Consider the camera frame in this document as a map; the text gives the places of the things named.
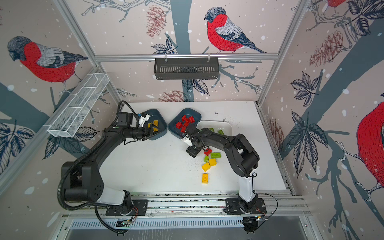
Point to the black hanging wire basket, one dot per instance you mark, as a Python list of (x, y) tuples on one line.
[(187, 69)]

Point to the white mesh wire shelf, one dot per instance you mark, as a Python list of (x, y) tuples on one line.
[(75, 112)]

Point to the dark teal bin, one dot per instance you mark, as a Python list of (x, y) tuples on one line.
[(162, 126), (178, 118)]

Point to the white plastic bin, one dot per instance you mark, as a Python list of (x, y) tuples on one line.
[(217, 125)]

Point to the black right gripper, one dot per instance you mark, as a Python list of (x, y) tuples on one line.
[(192, 151)]

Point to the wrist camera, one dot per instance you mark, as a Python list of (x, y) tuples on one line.
[(142, 119), (188, 140)]

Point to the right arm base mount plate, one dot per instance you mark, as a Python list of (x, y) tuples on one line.
[(239, 207)]

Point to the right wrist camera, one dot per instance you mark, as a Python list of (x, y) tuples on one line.
[(188, 140)]

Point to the yellow long lego bottom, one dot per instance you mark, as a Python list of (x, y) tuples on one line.
[(205, 178)]

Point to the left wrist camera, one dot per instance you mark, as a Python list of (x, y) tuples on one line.
[(142, 119)]

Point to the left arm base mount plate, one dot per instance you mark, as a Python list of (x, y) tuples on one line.
[(129, 208)]

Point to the left dark teal bin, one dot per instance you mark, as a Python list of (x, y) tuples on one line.
[(162, 126)]

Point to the middle dark teal bin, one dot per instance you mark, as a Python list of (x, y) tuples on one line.
[(178, 118)]

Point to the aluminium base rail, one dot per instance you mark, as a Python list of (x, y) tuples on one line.
[(219, 205)]

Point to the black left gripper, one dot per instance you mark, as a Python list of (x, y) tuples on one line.
[(151, 132)]

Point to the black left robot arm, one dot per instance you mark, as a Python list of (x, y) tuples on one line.
[(81, 183)]

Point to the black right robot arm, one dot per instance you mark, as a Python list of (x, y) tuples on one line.
[(242, 158)]

